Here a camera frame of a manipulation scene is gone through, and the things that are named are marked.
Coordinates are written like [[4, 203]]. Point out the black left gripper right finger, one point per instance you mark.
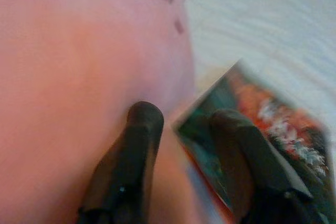
[[267, 182]]

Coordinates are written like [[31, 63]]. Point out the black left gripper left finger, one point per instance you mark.
[[126, 169]]

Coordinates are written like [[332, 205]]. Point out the dark green red book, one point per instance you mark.
[[283, 119]]

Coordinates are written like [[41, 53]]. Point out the pink pillow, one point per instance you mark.
[[78, 51]]

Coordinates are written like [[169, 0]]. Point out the white mattress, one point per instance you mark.
[[262, 11]]

